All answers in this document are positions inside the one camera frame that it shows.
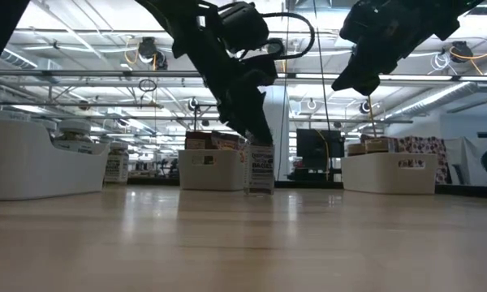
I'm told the silver ventilation duct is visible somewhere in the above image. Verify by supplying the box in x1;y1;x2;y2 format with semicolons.
373;80;487;121
0;47;40;70

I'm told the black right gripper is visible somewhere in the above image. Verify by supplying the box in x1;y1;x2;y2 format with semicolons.
331;0;460;97

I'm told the black ceiling cable reel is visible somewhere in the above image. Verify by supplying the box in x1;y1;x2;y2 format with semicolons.
137;36;170;71
266;37;287;62
449;40;475;64

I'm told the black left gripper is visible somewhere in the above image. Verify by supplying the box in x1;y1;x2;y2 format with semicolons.
172;7;279;146

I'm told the black background gantry frame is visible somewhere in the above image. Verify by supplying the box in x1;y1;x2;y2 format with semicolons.
192;103;220;133

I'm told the tan-lid spice jar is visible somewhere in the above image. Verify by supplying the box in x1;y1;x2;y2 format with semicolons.
364;136;396;155
347;142;367;157

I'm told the grey horizontal overhead rail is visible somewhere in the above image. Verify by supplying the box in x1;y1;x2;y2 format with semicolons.
0;69;487;83

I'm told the white plastic bin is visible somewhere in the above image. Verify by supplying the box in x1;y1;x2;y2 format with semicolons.
0;118;110;203
340;152;438;195

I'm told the dark background machinery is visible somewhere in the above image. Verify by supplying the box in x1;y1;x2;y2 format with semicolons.
129;156;180;179

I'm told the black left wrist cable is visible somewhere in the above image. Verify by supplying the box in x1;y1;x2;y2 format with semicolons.
237;11;316;61

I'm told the white building column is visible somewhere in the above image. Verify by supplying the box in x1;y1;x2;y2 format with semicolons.
261;84;290;182

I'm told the white hanging cloth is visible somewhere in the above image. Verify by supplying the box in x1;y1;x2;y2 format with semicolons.
444;136;487;184

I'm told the black background screen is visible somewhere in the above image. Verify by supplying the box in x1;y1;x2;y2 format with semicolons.
295;128;345;182

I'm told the floral patterned cloth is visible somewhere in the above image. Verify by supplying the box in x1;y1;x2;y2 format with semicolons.
393;135;451;186

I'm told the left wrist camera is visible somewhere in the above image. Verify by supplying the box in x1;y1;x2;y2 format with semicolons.
218;1;270;54

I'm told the grey plastic bin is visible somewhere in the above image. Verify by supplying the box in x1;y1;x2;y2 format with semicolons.
178;148;247;192

